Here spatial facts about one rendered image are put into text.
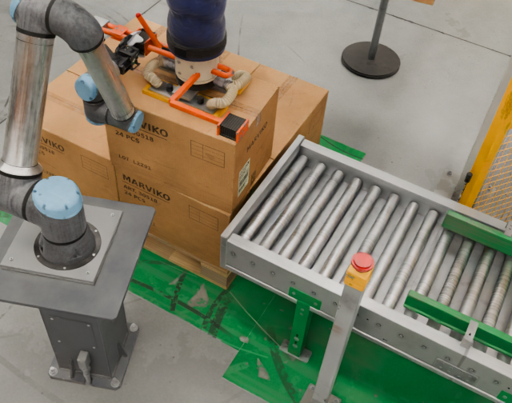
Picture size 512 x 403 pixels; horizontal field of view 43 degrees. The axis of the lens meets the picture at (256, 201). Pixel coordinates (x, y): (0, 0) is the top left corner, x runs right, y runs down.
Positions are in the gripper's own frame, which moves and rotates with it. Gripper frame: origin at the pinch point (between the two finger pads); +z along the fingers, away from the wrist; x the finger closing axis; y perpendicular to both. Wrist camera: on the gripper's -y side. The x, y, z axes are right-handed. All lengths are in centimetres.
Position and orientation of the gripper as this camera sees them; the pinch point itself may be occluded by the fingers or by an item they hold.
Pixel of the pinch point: (138, 39)
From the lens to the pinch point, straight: 271.7
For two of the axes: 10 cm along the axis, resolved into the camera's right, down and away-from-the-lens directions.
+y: 8.7, 4.0, -2.8
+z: 4.9, -6.4, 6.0
